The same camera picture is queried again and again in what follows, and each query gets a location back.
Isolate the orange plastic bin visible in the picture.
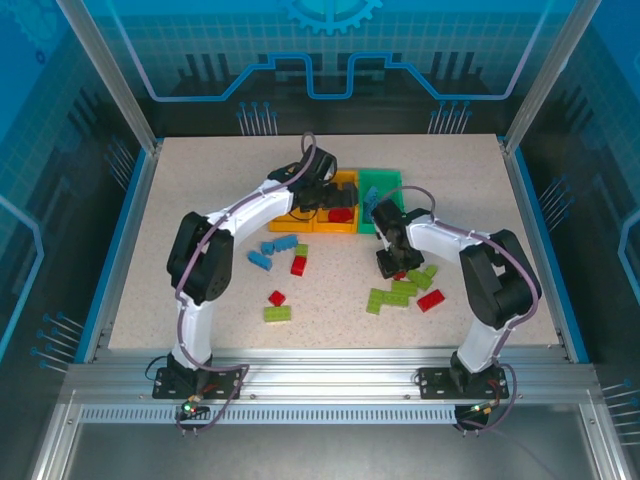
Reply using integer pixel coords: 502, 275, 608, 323
268, 197, 317, 235
312, 168, 362, 236

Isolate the green plastic bin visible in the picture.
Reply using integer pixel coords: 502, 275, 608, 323
356, 168, 405, 236

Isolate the wide aluminium mounting beam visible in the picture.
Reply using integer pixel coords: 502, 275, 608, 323
64, 348, 599, 402

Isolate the grey metal panel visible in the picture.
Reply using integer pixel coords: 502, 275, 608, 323
64, 423, 601, 480

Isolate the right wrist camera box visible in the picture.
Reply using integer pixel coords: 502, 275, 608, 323
371, 198, 401, 232

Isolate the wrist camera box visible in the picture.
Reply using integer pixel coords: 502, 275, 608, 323
371, 198, 401, 232
312, 148, 339, 183

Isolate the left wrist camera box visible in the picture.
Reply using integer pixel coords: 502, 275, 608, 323
312, 148, 339, 183

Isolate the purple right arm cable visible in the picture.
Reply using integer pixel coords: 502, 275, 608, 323
382, 185, 544, 436

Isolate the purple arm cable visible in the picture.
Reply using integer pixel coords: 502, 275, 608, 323
172, 131, 331, 437
382, 185, 544, 436

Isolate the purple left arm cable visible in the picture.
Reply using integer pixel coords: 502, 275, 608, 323
172, 131, 331, 437

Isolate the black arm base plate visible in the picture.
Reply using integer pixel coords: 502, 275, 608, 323
152, 367, 245, 400
417, 367, 510, 400

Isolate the blue aluminium side rail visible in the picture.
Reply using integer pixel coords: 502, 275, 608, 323
498, 139, 592, 365
73, 142, 164, 365

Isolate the slotted grey cable duct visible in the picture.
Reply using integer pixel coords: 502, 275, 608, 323
79, 405, 459, 426

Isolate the aluminium frame post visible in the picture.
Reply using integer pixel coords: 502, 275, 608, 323
501, 0, 605, 154
53, 0, 164, 154

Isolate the aluminium frame beam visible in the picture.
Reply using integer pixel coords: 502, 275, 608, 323
29, 389, 84, 480
579, 399, 627, 480

